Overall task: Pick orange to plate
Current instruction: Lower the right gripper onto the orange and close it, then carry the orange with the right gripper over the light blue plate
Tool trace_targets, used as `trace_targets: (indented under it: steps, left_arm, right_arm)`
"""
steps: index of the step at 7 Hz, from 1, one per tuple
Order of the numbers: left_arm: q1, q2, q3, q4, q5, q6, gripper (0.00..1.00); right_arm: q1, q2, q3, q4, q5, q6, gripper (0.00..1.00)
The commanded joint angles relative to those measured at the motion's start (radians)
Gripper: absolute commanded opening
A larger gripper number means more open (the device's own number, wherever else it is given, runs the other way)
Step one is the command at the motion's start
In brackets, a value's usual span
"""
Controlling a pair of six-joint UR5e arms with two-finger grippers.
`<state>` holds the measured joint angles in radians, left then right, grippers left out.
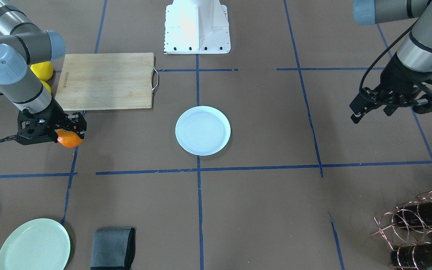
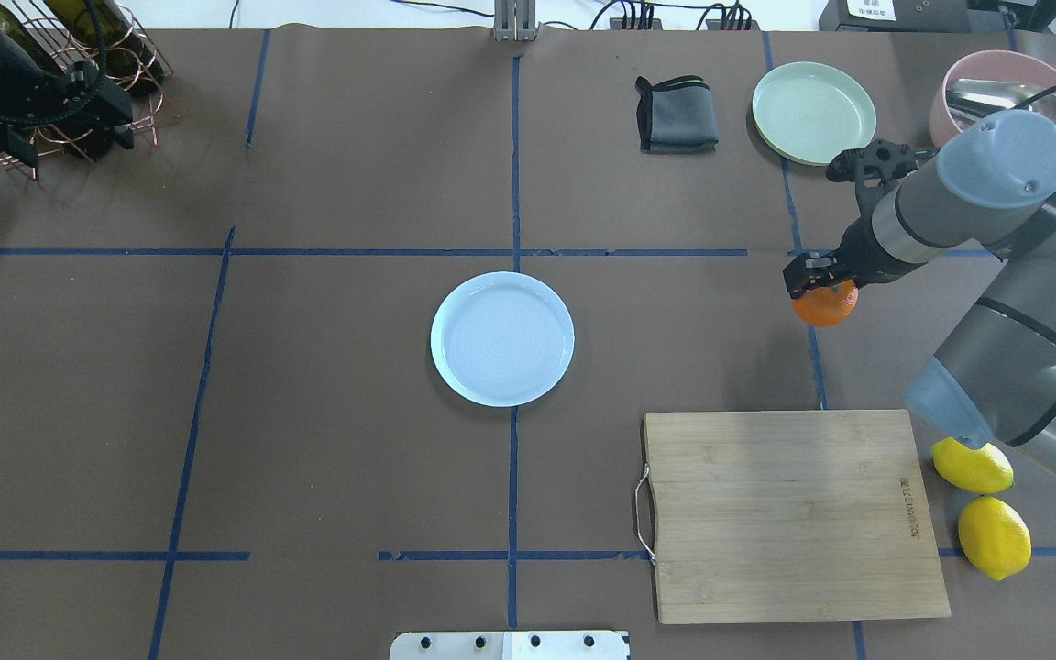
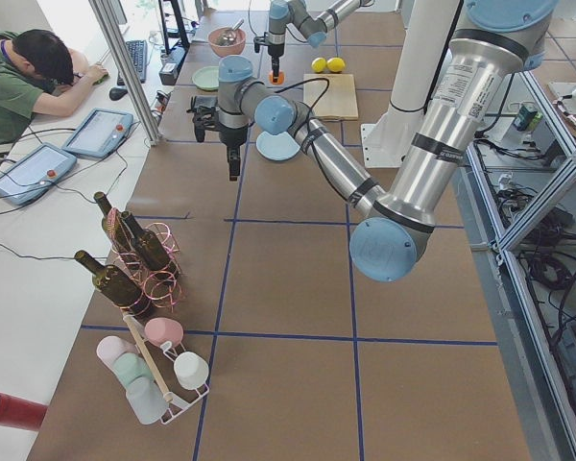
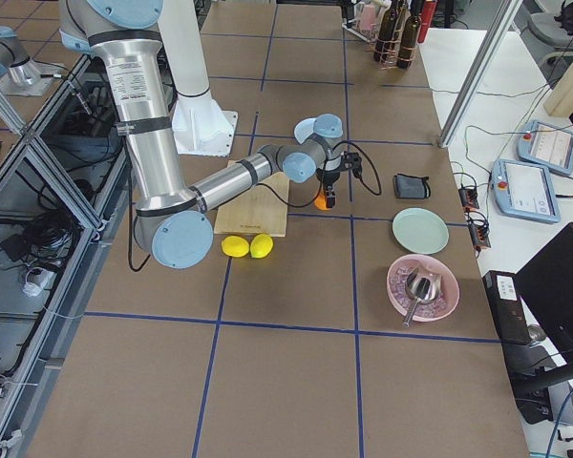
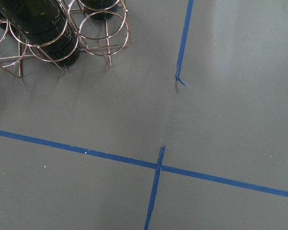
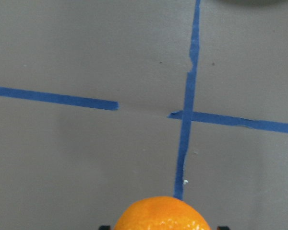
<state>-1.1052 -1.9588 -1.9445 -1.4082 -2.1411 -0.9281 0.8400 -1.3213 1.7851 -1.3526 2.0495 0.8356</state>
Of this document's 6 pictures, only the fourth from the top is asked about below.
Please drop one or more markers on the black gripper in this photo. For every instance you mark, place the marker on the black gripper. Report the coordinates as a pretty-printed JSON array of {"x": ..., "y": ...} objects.
[{"x": 327, "y": 178}]

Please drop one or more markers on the orange fruit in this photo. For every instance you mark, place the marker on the orange fruit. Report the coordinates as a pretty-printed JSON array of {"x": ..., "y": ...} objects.
[{"x": 321, "y": 201}]

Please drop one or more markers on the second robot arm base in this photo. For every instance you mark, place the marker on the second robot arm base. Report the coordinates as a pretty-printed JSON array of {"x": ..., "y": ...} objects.
[{"x": 20, "y": 75}]

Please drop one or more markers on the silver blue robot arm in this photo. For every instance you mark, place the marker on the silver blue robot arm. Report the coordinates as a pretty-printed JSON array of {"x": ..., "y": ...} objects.
[{"x": 152, "y": 53}]

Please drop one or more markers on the mint green plate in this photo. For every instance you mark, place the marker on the mint green plate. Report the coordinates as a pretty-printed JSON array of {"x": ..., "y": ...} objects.
[{"x": 420, "y": 231}]

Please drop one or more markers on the wooden cutting board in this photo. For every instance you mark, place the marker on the wooden cutting board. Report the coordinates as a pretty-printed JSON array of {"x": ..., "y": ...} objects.
[{"x": 257, "y": 210}]

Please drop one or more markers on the dark grey folded pouch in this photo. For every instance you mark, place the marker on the dark grey folded pouch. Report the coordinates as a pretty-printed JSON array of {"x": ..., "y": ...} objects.
[{"x": 411, "y": 187}]

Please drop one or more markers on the right yellow lemon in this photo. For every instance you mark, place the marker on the right yellow lemon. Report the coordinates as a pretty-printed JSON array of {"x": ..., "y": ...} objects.
[{"x": 261, "y": 246}]

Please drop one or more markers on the yellow lemon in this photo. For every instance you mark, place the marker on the yellow lemon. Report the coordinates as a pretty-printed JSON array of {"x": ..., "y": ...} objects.
[
  {"x": 261, "y": 246},
  {"x": 235, "y": 246}
]

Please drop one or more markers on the left yellow lemon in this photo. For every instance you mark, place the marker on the left yellow lemon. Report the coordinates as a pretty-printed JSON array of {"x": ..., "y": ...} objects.
[{"x": 235, "y": 246}]

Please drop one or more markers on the clear plastic ice cubes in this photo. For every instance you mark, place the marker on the clear plastic ice cubes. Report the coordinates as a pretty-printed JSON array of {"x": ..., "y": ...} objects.
[{"x": 430, "y": 311}]

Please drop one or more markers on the metal ice scoop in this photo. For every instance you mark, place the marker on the metal ice scoop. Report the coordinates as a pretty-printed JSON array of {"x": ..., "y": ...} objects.
[{"x": 422, "y": 286}]

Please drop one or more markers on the black orange connector block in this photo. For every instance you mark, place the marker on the black orange connector block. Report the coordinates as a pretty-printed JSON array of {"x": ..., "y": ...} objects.
[{"x": 469, "y": 198}]

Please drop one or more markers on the pink bowl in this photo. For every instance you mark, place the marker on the pink bowl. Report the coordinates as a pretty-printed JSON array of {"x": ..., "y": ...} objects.
[{"x": 450, "y": 288}]

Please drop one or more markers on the dark wine bottle left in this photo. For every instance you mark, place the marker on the dark wine bottle left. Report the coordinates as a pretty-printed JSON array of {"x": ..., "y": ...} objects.
[{"x": 385, "y": 33}]

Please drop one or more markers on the dark wine bottle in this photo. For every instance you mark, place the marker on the dark wine bottle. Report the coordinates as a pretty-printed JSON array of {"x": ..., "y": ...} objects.
[
  {"x": 409, "y": 36},
  {"x": 385, "y": 33}
]

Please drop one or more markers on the dark wine bottle right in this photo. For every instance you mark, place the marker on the dark wine bottle right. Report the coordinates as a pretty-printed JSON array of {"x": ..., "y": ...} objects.
[{"x": 409, "y": 36}]

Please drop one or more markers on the near teach pendant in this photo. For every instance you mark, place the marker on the near teach pendant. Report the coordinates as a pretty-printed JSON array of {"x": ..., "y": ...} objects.
[{"x": 524, "y": 190}]

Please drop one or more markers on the teach pendant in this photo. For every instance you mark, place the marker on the teach pendant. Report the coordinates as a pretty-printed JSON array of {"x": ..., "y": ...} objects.
[
  {"x": 524, "y": 190},
  {"x": 547, "y": 145}
]

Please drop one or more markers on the black desktop computer box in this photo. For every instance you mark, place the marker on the black desktop computer box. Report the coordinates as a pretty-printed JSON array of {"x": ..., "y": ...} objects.
[{"x": 506, "y": 307}]

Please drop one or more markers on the far teach pendant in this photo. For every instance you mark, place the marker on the far teach pendant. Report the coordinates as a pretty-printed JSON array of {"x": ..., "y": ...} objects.
[{"x": 547, "y": 145}]

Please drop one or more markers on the black computer monitor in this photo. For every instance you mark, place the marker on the black computer monitor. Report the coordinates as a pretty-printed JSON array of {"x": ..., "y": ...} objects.
[{"x": 545, "y": 284}]

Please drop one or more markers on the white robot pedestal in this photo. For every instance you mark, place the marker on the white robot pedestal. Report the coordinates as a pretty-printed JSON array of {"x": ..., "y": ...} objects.
[{"x": 199, "y": 124}]

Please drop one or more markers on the copper wire bottle rack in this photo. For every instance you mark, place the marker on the copper wire bottle rack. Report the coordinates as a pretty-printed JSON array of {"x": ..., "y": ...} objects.
[{"x": 393, "y": 47}]

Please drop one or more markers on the aluminium frame post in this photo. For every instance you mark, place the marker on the aluminium frame post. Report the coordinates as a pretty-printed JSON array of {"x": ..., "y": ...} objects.
[{"x": 488, "y": 48}]

